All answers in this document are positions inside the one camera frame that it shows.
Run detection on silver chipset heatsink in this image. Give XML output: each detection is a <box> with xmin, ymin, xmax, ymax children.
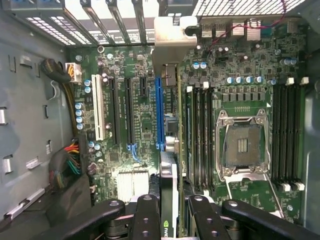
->
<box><xmin>115</xmin><ymin>168</ymin><xmax>151</xmax><ymax>204</ymax></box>

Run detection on metal socket cover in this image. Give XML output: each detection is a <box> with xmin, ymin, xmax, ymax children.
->
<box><xmin>219</xmin><ymin>173</ymin><xmax>286</xmax><ymax>220</ymax></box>

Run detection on CPU socket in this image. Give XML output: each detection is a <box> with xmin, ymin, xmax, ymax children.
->
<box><xmin>214</xmin><ymin>109</ymin><xmax>273</xmax><ymax>182</ymax></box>

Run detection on black RAM slot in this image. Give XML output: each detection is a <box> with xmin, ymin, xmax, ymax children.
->
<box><xmin>271</xmin><ymin>77</ymin><xmax>281</xmax><ymax>192</ymax></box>
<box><xmin>201</xmin><ymin>81</ymin><xmax>210</xmax><ymax>195</ymax></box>
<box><xmin>208</xmin><ymin>81</ymin><xmax>218</xmax><ymax>195</ymax></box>
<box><xmin>186</xmin><ymin>81</ymin><xmax>195</xmax><ymax>195</ymax></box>
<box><xmin>279</xmin><ymin>77</ymin><xmax>288</xmax><ymax>192</ymax></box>
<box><xmin>295</xmin><ymin>77</ymin><xmax>310</xmax><ymax>192</ymax></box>
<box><xmin>286</xmin><ymin>77</ymin><xmax>297</xmax><ymax>192</ymax></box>
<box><xmin>193</xmin><ymin>81</ymin><xmax>203</xmax><ymax>195</ymax></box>

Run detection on green motherboard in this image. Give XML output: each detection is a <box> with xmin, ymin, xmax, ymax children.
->
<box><xmin>63</xmin><ymin>39</ymin><xmax>310</xmax><ymax>226</ymax></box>

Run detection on blue expansion slot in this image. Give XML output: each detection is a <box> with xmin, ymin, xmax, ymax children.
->
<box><xmin>154</xmin><ymin>76</ymin><xmax>166</xmax><ymax>153</ymax></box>

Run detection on black long expansion slot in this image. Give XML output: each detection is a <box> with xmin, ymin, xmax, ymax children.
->
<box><xmin>124</xmin><ymin>76</ymin><xmax>136</xmax><ymax>146</ymax></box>
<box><xmin>107</xmin><ymin>76</ymin><xmax>122</xmax><ymax>146</ymax></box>

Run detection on white expansion slot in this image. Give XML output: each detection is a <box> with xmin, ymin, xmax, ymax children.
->
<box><xmin>91</xmin><ymin>74</ymin><xmax>107</xmax><ymax>142</ymax></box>

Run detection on open dark PC case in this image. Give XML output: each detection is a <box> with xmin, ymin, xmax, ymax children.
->
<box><xmin>0</xmin><ymin>0</ymin><xmax>320</xmax><ymax>240</ymax></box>

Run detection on black short expansion slot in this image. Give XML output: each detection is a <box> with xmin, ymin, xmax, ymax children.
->
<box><xmin>139</xmin><ymin>76</ymin><xmax>149</xmax><ymax>98</ymax></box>

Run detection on silver rear port block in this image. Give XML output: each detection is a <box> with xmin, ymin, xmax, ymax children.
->
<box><xmin>199</xmin><ymin>16</ymin><xmax>275</xmax><ymax>42</ymax></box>

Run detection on black plastic air duct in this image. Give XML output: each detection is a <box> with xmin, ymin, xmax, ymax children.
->
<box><xmin>32</xmin><ymin>174</ymin><xmax>95</xmax><ymax>226</ymax></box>

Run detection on multicolour power wire bundle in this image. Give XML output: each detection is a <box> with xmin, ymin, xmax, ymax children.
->
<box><xmin>48</xmin><ymin>138</ymin><xmax>88</xmax><ymax>193</ymax></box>

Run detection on white plug yellow wires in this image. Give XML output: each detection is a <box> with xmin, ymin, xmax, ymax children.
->
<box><xmin>41</xmin><ymin>57</ymin><xmax>83</xmax><ymax>136</ymax></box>

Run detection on thin red wire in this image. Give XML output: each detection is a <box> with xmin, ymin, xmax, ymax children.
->
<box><xmin>207</xmin><ymin>0</ymin><xmax>288</xmax><ymax>53</ymax></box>

